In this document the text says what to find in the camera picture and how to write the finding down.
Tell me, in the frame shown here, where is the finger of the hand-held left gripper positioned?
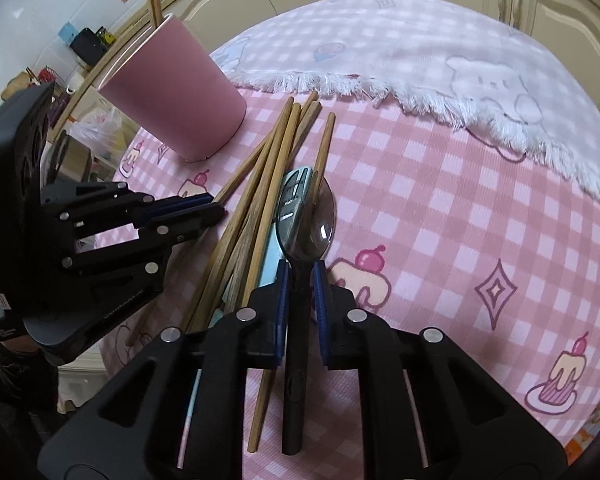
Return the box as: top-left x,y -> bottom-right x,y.
41,180 -> 216,232
55,202 -> 227,278

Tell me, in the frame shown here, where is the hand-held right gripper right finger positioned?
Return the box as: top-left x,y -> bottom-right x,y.
312,260 -> 568,480

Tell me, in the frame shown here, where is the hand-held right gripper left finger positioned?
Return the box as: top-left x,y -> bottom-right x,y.
37,259 -> 291,480

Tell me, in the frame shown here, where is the black handled steel spoon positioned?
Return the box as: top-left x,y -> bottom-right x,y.
275,172 -> 337,457

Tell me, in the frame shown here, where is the metal spoon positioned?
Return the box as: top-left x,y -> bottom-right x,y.
177,166 -> 315,466

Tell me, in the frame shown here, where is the pink cup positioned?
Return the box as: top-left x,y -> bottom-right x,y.
96,12 -> 247,163

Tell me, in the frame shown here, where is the clear plastic bag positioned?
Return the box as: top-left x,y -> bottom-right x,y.
70,105 -> 131,161

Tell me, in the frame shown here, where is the pink checkered tablecloth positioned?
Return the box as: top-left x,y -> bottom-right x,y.
100,85 -> 600,480

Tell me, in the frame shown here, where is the white stool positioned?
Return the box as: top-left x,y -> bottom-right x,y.
55,345 -> 108,411

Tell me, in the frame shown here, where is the white fringed bear blanket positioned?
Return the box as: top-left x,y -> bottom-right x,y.
210,0 -> 600,216

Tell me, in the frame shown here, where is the colourful printed cloth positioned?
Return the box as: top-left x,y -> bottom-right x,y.
565,390 -> 600,466

